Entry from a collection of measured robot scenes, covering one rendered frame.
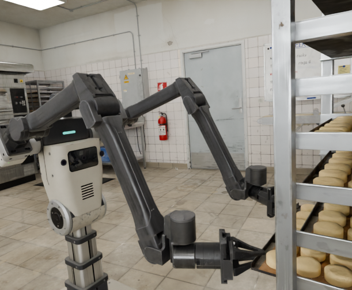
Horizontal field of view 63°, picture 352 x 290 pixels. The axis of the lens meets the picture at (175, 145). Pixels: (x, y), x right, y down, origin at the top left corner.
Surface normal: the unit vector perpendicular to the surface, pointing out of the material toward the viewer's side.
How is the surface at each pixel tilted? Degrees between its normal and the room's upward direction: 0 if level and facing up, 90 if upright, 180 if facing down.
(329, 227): 0
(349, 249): 90
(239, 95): 90
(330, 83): 90
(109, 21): 90
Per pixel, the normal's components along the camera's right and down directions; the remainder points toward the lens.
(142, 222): -0.62, -0.07
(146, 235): -0.54, 0.14
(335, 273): -0.07, -0.99
